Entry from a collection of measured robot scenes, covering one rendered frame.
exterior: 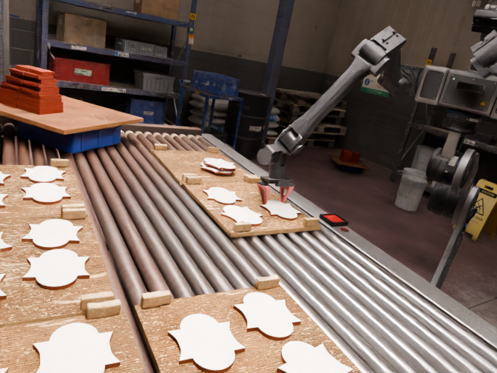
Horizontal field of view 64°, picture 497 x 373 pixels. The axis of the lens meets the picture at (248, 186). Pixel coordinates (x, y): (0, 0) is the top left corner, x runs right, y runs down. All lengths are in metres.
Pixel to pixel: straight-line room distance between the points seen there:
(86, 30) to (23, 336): 4.99
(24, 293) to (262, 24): 6.67
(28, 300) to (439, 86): 1.62
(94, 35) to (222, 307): 4.99
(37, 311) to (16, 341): 0.08
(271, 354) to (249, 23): 6.58
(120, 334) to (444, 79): 1.55
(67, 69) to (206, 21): 2.35
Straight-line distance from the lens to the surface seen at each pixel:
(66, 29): 5.53
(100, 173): 1.58
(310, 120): 1.37
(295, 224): 1.35
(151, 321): 0.82
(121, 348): 0.77
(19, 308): 0.87
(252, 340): 0.82
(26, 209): 1.24
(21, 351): 0.78
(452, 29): 6.73
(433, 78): 1.88
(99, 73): 5.60
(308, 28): 7.85
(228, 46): 6.95
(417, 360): 0.97
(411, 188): 5.06
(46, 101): 1.87
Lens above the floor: 1.46
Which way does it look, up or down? 19 degrees down
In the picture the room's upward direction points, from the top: 11 degrees clockwise
